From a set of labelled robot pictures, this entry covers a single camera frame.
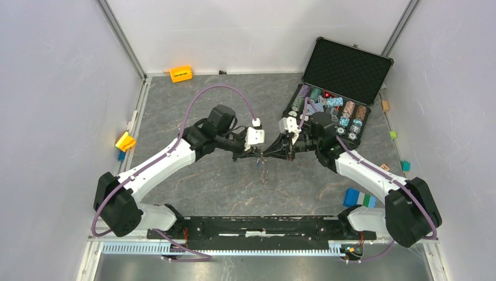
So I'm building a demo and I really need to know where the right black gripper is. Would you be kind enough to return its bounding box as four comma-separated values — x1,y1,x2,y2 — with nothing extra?
263,132,321,162

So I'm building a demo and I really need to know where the large metal disc keyring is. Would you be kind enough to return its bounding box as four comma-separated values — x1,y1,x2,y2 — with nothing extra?
259,154,268,185

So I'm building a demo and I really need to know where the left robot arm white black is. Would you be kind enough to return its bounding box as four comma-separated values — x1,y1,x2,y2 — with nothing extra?
92,105,264,239

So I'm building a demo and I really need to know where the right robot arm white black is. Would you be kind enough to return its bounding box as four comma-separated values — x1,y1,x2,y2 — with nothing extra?
262,112,442,248

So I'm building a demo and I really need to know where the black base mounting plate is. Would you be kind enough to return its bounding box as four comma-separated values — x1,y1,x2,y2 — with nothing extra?
164,215,377,251

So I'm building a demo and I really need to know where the blue white green block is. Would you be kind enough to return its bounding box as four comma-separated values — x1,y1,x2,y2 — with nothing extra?
343,188,377,208

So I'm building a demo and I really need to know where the black poker chip case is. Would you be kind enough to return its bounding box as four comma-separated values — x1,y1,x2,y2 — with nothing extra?
283,37,394,146

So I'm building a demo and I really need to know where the small wooden letter cube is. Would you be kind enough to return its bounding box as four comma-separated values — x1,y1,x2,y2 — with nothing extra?
380,164,390,171

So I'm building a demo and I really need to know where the orange plastic block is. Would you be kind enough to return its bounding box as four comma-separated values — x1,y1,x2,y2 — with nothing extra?
169,65,193,83

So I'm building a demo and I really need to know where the orange small cube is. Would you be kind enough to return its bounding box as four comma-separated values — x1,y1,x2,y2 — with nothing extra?
381,101,390,112

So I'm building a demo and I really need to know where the teal cube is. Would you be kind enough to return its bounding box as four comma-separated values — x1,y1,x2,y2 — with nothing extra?
400,160,411,173

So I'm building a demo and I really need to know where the yellow orange block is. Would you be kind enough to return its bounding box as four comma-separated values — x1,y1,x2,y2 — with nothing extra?
115,131,136,152

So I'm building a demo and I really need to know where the small blue block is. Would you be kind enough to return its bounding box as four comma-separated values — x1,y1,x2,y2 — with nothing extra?
118,151,126,162

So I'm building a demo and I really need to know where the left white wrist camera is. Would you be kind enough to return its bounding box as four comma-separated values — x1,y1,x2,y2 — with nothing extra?
244,118,266,151

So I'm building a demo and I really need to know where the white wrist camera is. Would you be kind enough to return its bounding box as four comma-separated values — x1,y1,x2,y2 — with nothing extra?
244,118,266,151
278,116,301,145

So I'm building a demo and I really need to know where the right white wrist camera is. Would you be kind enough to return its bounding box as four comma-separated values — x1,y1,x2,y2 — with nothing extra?
278,116,301,145

